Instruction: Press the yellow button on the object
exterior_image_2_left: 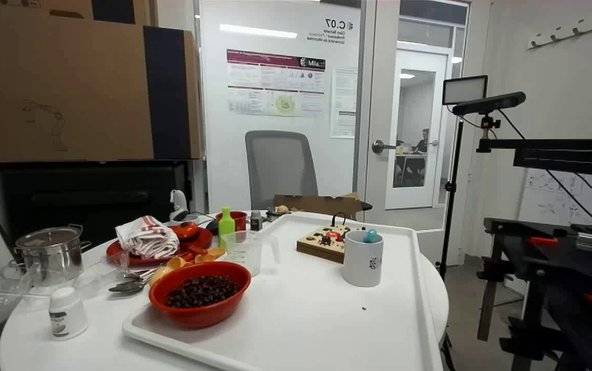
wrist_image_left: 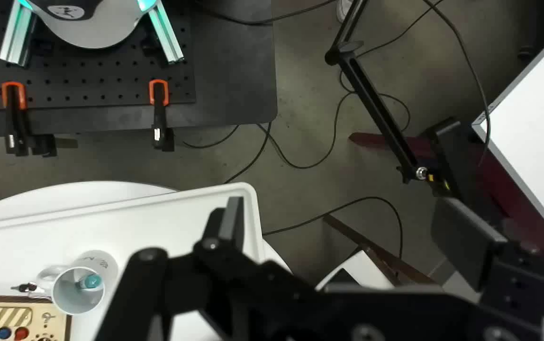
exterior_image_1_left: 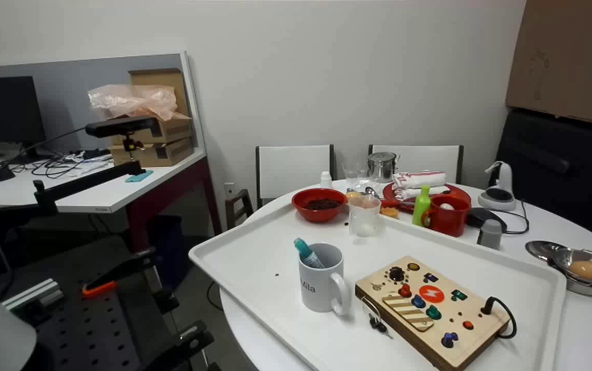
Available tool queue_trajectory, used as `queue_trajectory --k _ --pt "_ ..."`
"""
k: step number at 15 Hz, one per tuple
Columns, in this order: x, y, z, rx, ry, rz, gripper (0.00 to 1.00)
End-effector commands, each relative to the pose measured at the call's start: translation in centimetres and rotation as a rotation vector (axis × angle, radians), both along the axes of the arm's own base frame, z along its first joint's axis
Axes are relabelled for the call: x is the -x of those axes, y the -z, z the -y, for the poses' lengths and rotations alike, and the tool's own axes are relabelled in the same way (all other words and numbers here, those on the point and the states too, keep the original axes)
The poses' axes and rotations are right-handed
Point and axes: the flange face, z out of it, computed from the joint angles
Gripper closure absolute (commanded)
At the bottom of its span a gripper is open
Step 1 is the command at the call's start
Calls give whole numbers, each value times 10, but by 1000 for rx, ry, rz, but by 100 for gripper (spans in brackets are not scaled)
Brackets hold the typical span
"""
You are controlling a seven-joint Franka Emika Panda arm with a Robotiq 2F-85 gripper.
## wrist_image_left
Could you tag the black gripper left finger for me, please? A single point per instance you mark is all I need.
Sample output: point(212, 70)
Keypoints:
point(233, 220)

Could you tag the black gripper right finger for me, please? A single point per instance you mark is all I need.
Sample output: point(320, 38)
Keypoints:
point(466, 239)

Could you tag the wooden button switch board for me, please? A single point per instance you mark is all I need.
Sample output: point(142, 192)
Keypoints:
point(6, 315)

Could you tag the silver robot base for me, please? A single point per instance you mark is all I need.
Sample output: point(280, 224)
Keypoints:
point(87, 31)

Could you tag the brown wooden bar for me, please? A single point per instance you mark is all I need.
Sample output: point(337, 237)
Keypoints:
point(371, 252)

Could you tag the white plastic tray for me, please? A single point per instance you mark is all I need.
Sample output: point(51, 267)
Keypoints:
point(125, 220)

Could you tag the orange and black clamp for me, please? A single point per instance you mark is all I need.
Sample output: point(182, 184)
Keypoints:
point(159, 125)
point(15, 125)

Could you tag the white desk with red legs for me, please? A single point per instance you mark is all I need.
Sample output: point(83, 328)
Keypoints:
point(536, 125)

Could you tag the teal marker pen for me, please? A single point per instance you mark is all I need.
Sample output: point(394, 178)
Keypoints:
point(91, 283)

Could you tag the white mug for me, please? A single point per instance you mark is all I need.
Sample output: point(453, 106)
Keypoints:
point(68, 298)

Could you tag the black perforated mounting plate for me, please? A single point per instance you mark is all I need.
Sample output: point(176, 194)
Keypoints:
point(93, 76)

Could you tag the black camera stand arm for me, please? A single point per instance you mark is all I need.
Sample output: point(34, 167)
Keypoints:
point(371, 95)

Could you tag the aluminium profile rail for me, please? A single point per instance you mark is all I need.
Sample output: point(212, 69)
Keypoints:
point(17, 34)
point(165, 34)

